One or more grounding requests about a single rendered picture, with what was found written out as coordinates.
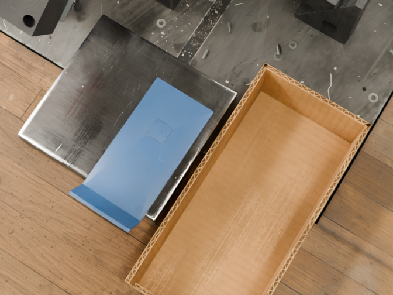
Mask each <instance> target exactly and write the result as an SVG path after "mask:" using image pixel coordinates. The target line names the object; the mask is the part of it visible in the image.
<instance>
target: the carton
mask: <svg viewBox="0 0 393 295"><path fill-rule="evenodd" d="M371 126H372V124H370V123H368V122H367V121H365V120H363V119H361V118H360V117H358V116H356V115H355V114H353V113H351V112H349V111H348V110H346V109H344V108H342V107H341V106H339V105H337V104H335V103H334V102H332V101H331V100H329V99H327V98H325V97H323V96H322V95H320V94H318V93H317V92H315V91H313V90H311V89H310V88H308V87H306V86H304V85H303V84H301V83H299V82H297V81H296V80H294V79H293V78H291V77H289V76H287V75H286V74H284V73H282V72H280V71H278V70H277V69H275V68H274V67H271V66H270V65H268V64H267V63H264V65H263V66H262V68H261V69H260V71H259V72H258V74H257V75H256V77H255V79H254V80H253V82H252V83H251V85H250V87H249V88H248V90H247V91H246V93H245V94H244V96H243V98H242V99H241V100H240V102H239V103H238V105H237V107H236V108H235V110H234V111H233V113H232V114H231V116H230V118H229V119H228V120H227V122H226V124H225V125H224V127H223V128H222V130H221V132H220V133H219V135H218V136H217V138H216V139H215V141H214V143H213V144H212V146H211V147H210V148H209V150H208V152H207V153H206V155H205V156H204V158H203V159H202V161H201V162H200V164H199V166H198V167H197V169H196V170H195V172H194V173H193V175H192V177H191V178H190V180H189V181H188V183H187V185H186V186H185V187H184V189H183V190H182V192H181V194H180V195H179V197H178V198H177V200H176V202H175V203H174V205H173V206H172V207H171V209H170V211H169V212H168V214H167V215H166V217H165V219H164V220H163V222H162V223H161V225H160V226H159V228H158V230H157V231H156V233H155V234H154V236H153V237H152V239H151V240H150V242H149V243H148V245H147V246H146V248H145V250H144V251H143V253H142V254H141V256H140V258H139V259H138V260H137V262H136V264H135V265H134V267H133V268H132V270H131V271H130V273H129V274H128V276H127V278H126V279H125V281H126V282H127V283H128V284H129V285H130V286H132V287H133V288H134V289H136V290H137V291H139V292H141V293H142V294H144V295H272V294H273V292H274V290H275V288H276V287H277V285H278V284H279V282H280V280H281V278H282V277H283V275H284V273H285V272H286V270H287V268H288V267H289V265H290V263H291V262H292V260H293V258H294V256H295V255H296V253H297V251H298V249H299V248H300V246H301V245H302V243H303V241H304V239H305V238H306V236H307V234H308V232H309V231H310V229H311V228H312V226H313V224H314V222H315V221H316V219H317V217H318V216H319V214H320V212H321V210H322V209H323V207H324V206H325V204H326V202H327V200H328V199H329V197H330V195H331V194H332V192H333V190H334V189H335V187H336V185H337V183H338V182H339V180H340V178H341V176H342V175H343V173H344V171H345V170H346V168H347V166H348V165H349V163H350V161H351V160H352V158H353V156H354V154H355V153H356V151H357V149H358V148H359V146H360V144H361V143H362V141H363V139H364V138H365V136H366V134H367V132H368V131H369V129H370V128H371Z"/></svg>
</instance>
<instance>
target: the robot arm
mask: <svg viewBox="0 0 393 295"><path fill-rule="evenodd" d="M73 2H74V0H0V17H1V18H3V19H4V20H6V21H8V22H9V23H11V24H12V25H14V26H16V27H17V28H18V29H20V30H22V31H23V32H25V33H27V34H28V35H29V36H31V37H32V36H41V35H50V34H53V32H54V30H55V28H56V26H57V23H58V21H61V22H64V20H65V18H66V16H67V14H68V12H69V10H70V8H71V6H72V4H73Z"/></svg>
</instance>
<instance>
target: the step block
mask: <svg viewBox="0 0 393 295"><path fill-rule="evenodd" d="M368 2H369V0H340V1H339V3H338V4H337V5H336V7H335V9H333V10H327V11H322V12H320V11H318V10H317V9H315V8H313V7H311V6H309V5H308V4H306V3H304V2H302V3H301V4H300V6H299V7H298V9H297V11H296V12H295V13H294V17H296V18H297V19H299V20H301V21H303V22H305V23H306V24H308V25H309V26H311V27H313V28H315V29H317V30H318V31H320V32H322V33H324V34H326V35H327V36H329V37H331V38H332V39H335V40H336V41H338V42H340V43H341V44H343V45H345V44H346V42H347V40H348V38H349V37H350V35H351V34H352V32H353V30H354V29H355V27H356V26H357V24H358V22H359V20H360V18H361V16H362V14H363V12H364V10H365V8H366V6H367V4H368Z"/></svg>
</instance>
